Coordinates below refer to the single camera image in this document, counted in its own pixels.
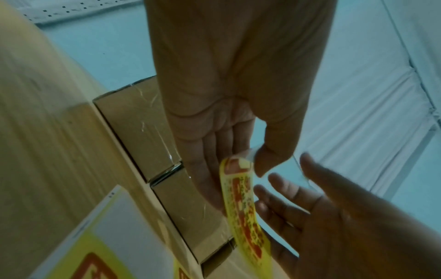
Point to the light wooden shelf board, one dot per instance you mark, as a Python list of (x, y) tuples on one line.
[(51, 130)]

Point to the person's left hand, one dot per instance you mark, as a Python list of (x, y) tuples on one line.
[(224, 68)]

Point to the yellow and red sticker strip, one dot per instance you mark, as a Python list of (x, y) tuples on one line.
[(243, 204)]

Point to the white perforated metal panel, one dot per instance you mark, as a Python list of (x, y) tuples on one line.
[(75, 12)]

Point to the person's right hand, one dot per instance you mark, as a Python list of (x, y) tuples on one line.
[(351, 228)]

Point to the white sheet with yellow label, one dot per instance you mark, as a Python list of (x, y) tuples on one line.
[(113, 239)]

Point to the taped brown cardboard box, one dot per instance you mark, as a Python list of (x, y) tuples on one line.
[(137, 122), (241, 268), (193, 209)]

